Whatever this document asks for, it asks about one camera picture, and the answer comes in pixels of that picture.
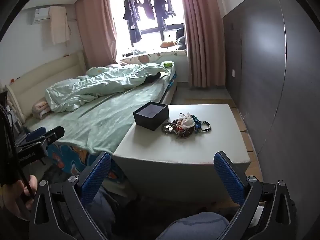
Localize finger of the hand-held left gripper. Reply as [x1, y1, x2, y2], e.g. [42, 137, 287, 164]
[25, 127, 47, 143]
[44, 126, 65, 144]

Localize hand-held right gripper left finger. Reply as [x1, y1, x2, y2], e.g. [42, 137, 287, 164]
[27, 151, 113, 240]

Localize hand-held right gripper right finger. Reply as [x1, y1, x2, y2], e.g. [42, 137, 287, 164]
[213, 151, 298, 240]

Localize pile of bead jewelry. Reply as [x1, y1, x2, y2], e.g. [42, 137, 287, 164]
[161, 112, 212, 140]

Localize white drawstring pouch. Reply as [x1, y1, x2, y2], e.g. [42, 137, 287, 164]
[179, 117, 195, 130]

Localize black square box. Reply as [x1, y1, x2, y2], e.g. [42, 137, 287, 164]
[133, 101, 170, 131]

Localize person's left hand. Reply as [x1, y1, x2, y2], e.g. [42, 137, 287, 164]
[0, 174, 38, 219]

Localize pink pillow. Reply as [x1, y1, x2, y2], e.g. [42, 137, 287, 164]
[31, 101, 52, 119]

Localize person's left leg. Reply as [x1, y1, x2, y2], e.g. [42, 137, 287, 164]
[86, 186, 123, 240]

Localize person's leg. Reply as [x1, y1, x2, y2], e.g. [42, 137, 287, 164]
[86, 186, 123, 240]
[155, 212, 230, 240]

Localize white low table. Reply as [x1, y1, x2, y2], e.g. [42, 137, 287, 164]
[111, 104, 252, 205]

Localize light green bed blanket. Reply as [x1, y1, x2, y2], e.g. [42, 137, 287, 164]
[26, 75, 175, 155]

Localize flattened cardboard sheets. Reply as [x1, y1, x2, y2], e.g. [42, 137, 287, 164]
[229, 104, 264, 180]

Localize person's right leg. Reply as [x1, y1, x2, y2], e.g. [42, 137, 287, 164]
[155, 212, 230, 240]

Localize beige bed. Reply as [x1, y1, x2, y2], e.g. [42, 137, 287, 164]
[5, 51, 179, 180]

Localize light green duvet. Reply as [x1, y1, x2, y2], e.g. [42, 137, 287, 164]
[45, 64, 170, 113]

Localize beige hanging towel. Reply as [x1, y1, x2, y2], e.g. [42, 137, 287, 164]
[49, 5, 70, 45]

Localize pink curtain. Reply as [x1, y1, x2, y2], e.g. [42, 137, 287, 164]
[75, 0, 118, 71]
[177, 0, 227, 90]

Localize black cloth item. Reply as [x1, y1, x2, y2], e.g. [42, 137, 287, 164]
[145, 72, 162, 83]

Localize white air conditioner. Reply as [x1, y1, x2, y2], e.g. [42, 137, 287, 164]
[31, 6, 52, 25]

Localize patterned window seat cushion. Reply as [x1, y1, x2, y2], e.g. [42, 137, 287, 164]
[120, 50, 187, 66]

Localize dark grey wardrobe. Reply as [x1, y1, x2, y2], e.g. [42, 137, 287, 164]
[222, 0, 320, 180]

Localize window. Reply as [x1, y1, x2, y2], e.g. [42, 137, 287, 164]
[109, 0, 185, 58]

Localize dark bag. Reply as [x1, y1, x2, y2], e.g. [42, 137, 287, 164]
[175, 28, 187, 50]

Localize short dark hanging garment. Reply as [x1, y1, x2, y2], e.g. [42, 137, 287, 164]
[142, 0, 157, 21]

